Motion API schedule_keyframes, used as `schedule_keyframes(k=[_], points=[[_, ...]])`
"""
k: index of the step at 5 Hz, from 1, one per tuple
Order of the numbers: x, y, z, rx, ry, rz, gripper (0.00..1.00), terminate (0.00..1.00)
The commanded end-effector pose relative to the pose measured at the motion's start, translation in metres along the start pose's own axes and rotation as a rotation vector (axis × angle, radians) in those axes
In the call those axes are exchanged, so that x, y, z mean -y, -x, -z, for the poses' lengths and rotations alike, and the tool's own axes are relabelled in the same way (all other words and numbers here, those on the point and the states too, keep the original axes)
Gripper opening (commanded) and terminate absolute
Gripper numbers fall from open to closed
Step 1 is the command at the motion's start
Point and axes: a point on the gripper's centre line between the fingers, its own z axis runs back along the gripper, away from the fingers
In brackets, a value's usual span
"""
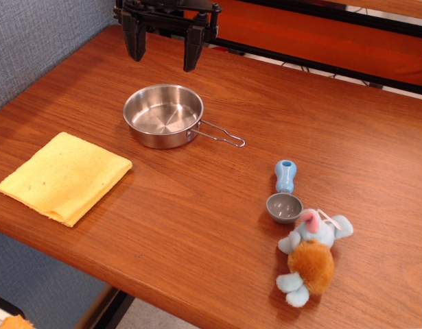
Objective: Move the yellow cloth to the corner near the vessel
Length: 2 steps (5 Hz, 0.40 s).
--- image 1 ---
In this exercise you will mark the orange object at corner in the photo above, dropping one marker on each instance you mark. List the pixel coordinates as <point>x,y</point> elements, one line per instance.
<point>16,322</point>

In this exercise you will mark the yellow cloth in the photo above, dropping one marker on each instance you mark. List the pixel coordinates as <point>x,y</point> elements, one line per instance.
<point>65,178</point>

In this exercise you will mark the black table leg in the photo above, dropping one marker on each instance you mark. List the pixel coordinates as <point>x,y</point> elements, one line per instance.
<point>107,309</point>

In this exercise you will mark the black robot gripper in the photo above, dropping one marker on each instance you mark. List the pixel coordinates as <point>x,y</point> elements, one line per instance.
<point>198,20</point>

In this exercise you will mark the blue handled grey scoop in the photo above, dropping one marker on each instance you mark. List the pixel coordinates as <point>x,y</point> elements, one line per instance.
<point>283,206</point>

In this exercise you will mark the blue and orange plush toy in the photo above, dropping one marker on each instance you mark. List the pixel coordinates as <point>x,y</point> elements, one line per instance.
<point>310,260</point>

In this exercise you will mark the black metal frame rail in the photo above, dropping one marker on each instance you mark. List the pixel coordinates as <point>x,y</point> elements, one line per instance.
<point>375,41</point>

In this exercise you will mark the stainless steel pot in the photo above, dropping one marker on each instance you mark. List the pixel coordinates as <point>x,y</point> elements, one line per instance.
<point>166,116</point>

